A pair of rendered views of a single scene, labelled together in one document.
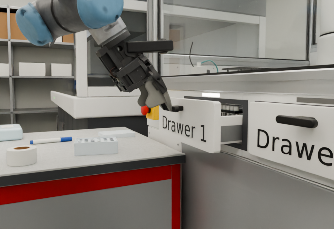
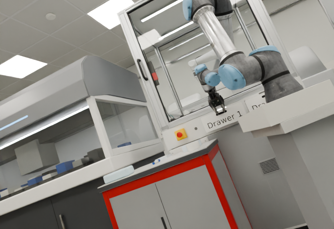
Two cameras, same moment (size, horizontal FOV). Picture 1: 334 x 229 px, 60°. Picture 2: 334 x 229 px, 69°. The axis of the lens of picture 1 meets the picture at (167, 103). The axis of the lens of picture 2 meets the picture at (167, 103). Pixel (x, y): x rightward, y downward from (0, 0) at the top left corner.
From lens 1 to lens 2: 1.45 m
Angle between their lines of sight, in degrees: 53
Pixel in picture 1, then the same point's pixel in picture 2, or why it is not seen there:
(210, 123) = (241, 108)
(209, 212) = (239, 152)
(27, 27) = (216, 79)
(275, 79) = (249, 91)
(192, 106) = (228, 109)
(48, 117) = not seen: outside the picture
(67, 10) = not seen: hidden behind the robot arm
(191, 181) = (222, 149)
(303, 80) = (258, 88)
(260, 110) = (250, 100)
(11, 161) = (197, 146)
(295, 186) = not seen: hidden behind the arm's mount
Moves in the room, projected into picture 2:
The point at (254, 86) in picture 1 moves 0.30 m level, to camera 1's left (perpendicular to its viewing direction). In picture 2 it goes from (242, 96) to (222, 101)
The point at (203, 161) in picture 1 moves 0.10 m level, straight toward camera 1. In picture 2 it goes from (226, 135) to (238, 131)
